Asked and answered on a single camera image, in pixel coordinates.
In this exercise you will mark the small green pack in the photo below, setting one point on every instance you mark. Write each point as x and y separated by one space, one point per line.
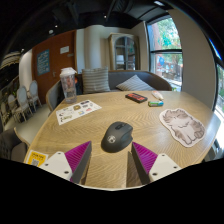
155 103

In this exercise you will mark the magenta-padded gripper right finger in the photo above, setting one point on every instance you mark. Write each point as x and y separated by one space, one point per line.
160 165

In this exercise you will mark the black and orange cushion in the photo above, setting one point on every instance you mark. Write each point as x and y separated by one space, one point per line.
79 85

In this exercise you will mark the brown wooden door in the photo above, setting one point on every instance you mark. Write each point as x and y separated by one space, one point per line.
55 80

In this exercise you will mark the grey curved sofa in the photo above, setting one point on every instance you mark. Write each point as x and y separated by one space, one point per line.
151 80

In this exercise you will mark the group of white chairs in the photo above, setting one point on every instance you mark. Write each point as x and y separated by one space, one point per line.
23 96

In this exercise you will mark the square striped pillow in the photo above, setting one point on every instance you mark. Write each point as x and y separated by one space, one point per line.
95 80

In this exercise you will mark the white paper sign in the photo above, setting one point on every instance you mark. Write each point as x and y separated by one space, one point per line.
64 49

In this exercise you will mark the clear plastic cup with lid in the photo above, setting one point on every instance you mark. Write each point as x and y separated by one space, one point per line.
68 86

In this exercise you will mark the grey upholstered chair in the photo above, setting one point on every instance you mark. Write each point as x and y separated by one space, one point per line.
8 145

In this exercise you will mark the flat striped pillow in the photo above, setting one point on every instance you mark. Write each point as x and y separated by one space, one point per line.
134 84

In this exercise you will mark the black computer mouse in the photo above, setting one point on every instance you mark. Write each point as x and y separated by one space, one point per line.
116 136

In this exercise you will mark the black and red box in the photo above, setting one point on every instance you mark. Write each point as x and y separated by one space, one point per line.
136 97

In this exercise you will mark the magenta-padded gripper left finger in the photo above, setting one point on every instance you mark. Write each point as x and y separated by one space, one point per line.
60 163

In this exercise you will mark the cat-shaped mouse pad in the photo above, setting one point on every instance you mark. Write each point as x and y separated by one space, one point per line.
182 127

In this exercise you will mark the black-framed window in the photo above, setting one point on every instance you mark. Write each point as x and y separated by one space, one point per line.
165 50

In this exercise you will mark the white sticker sheet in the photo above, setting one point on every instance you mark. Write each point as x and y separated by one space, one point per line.
77 111

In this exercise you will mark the yellow card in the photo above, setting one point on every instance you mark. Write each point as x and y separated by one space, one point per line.
36 158

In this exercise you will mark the arched wooden glass cabinet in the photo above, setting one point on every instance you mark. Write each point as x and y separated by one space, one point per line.
124 51

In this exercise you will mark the blue poster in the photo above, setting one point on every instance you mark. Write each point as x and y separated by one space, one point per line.
43 62

